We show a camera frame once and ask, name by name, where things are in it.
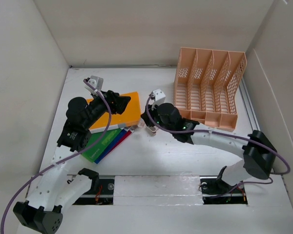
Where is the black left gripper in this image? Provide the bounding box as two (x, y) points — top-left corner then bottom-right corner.
(83, 89), (130, 129)

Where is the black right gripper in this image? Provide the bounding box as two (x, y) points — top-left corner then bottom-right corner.
(141, 100), (174, 134)

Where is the orange folder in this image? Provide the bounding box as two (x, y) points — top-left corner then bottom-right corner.
(89, 92), (141, 134)

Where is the white grey eraser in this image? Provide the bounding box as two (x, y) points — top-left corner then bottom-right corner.
(137, 119), (158, 136)

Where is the green clip file folder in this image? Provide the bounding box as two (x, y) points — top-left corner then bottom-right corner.
(82, 129), (122, 162)

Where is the peach plastic desk organizer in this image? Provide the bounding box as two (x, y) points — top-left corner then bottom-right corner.
(174, 47), (247, 132)

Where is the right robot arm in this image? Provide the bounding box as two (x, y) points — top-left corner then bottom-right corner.
(141, 103), (276, 197)

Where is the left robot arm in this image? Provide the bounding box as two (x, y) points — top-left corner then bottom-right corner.
(13, 90), (131, 234)

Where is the red folder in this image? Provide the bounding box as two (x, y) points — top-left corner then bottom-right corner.
(108, 128), (134, 154)

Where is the blue folder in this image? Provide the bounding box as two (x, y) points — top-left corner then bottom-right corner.
(94, 129), (127, 164)

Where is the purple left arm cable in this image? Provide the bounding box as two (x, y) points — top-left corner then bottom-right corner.
(0, 78), (113, 234)

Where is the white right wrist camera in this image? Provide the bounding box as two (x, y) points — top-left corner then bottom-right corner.
(150, 89), (166, 106)

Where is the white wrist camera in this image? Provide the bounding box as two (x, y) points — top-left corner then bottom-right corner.
(84, 76), (104, 95)
(150, 89), (166, 106)

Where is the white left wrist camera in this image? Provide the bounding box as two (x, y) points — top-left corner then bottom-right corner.
(84, 76), (104, 95)

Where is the black metal mounting rail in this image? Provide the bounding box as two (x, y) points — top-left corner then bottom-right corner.
(75, 176), (248, 205)

